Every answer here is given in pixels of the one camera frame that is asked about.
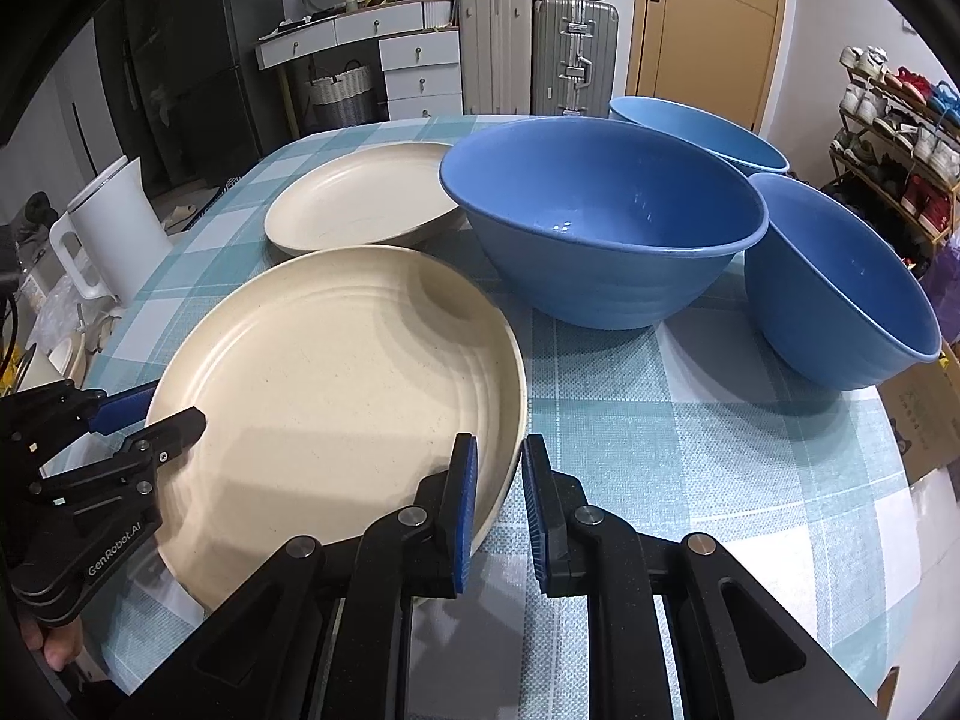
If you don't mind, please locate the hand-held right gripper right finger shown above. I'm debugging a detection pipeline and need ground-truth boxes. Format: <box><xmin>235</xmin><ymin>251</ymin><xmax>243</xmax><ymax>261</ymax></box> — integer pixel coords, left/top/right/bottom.
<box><xmin>521</xmin><ymin>433</ymin><xmax>882</xmax><ymax>720</ymax></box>

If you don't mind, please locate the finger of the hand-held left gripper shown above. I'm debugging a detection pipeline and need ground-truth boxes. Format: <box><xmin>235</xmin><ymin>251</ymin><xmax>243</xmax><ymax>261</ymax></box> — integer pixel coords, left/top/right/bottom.
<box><xmin>0</xmin><ymin>381</ymin><xmax>160</xmax><ymax>470</ymax></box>
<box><xmin>30</xmin><ymin>406</ymin><xmax>208</xmax><ymax>518</ymax></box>

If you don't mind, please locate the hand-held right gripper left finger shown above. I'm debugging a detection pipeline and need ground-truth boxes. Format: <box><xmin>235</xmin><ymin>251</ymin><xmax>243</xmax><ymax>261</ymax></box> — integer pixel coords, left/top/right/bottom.
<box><xmin>112</xmin><ymin>433</ymin><xmax>481</xmax><ymax>720</ymax></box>

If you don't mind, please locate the large cream plate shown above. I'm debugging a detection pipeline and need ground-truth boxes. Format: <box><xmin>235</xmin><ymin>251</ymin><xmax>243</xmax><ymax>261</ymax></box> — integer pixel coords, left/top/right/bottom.
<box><xmin>144</xmin><ymin>246</ymin><xmax>530</xmax><ymax>612</ymax></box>

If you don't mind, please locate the large blue bowl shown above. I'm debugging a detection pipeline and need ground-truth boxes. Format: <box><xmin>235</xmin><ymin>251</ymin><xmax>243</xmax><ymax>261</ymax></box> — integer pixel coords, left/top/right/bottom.
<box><xmin>439</xmin><ymin>118</ymin><xmax>771</xmax><ymax>329</ymax></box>

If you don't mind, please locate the person's left hand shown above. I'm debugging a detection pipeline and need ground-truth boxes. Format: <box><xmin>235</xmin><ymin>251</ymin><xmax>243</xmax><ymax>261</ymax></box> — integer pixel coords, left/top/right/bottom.
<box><xmin>19</xmin><ymin>611</ymin><xmax>85</xmax><ymax>672</ymax></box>

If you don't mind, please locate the teal checkered tablecloth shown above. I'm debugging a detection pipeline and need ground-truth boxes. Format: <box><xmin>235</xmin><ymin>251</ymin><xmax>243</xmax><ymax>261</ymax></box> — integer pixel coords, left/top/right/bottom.
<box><xmin>82</xmin><ymin>114</ymin><xmax>923</xmax><ymax>700</ymax></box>

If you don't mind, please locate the white electric kettle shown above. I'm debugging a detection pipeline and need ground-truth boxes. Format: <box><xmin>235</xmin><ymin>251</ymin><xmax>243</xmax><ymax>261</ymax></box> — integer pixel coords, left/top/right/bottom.
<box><xmin>49</xmin><ymin>156</ymin><xmax>175</xmax><ymax>306</ymax></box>

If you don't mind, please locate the black refrigerator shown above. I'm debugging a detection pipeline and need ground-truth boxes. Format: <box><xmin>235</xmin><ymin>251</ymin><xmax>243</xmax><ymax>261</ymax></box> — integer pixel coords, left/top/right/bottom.
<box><xmin>94</xmin><ymin>0</ymin><xmax>290</xmax><ymax>188</ymax></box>

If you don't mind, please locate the woven laundry basket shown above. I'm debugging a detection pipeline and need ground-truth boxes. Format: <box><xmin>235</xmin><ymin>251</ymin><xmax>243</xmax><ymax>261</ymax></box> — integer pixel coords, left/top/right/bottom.
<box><xmin>309</xmin><ymin>64</ymin><xmax>376</xmax><ymax>130</ymax></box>

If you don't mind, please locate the printed cardboard box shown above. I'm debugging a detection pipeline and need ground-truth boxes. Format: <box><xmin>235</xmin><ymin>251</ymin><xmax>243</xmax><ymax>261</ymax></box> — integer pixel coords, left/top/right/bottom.
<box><xmin>877</xmin><ymin>345</ymin><xmax>960</xmax><ymax>485</ymax></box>

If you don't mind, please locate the white desk with drawers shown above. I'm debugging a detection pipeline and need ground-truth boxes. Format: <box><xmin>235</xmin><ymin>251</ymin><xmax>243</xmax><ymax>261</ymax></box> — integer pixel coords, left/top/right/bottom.
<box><xmin>255</xmin><ymin>0</ymin><xmax>464</xmax><ymax>122</ymax></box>

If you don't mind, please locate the white hard-shell suitcase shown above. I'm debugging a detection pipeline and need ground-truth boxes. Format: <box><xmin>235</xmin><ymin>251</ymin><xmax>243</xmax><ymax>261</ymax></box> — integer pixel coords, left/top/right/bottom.
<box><xmin>457</xmin><ymin>0</ymin><xmax>535</xmax><ymax>117</ymax></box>

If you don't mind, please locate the silver hard-shell suitcase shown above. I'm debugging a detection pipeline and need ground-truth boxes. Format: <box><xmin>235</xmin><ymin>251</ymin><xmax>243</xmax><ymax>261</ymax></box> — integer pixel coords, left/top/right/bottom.
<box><xmin>531</xmin><ymin>0</ymin><xmax>620</xmax><ymax>119</ymax></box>

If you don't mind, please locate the purple plastic bag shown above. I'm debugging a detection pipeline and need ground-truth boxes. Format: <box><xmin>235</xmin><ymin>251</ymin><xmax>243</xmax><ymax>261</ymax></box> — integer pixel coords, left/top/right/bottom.
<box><xmin>921</xmin><ymin>236</ymin><xmax>960</xmax><ymax>316</ymax></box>

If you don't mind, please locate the wooden door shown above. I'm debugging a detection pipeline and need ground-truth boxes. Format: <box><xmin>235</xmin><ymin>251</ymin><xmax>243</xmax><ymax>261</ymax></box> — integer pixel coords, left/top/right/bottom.
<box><xmin>626</xmin><ymin>0</ymin><xmax>788</xmax><ymax>132</ymax></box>

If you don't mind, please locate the wooden shoe rack with shoes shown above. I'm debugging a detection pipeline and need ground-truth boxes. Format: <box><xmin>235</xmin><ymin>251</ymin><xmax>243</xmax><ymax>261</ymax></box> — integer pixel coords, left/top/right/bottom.
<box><xmin>831</xmin><ymin>45</ymin><xmax>960</xmax><ymax>241</ymax></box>

